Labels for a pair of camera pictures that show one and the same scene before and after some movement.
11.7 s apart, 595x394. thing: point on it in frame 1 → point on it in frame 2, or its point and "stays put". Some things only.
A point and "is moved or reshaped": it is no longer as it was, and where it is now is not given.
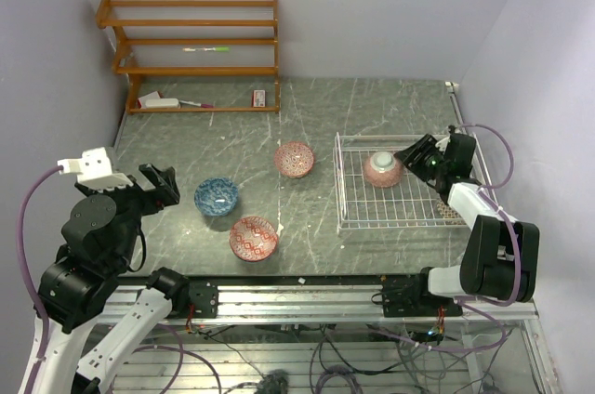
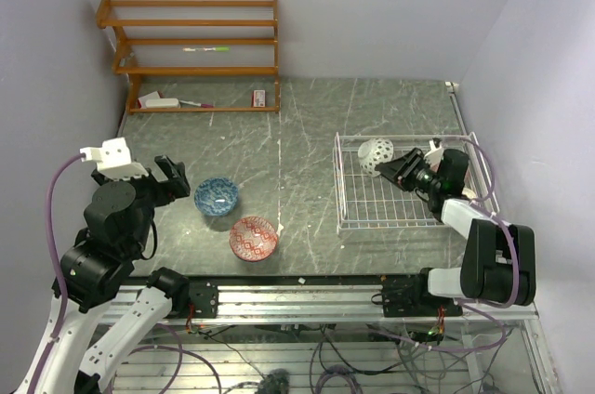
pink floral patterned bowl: (294, 159) is moved or reshaped
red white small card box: (258, 98) stays put
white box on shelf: (162, 103) stays put
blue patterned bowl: (216, 196) stays put
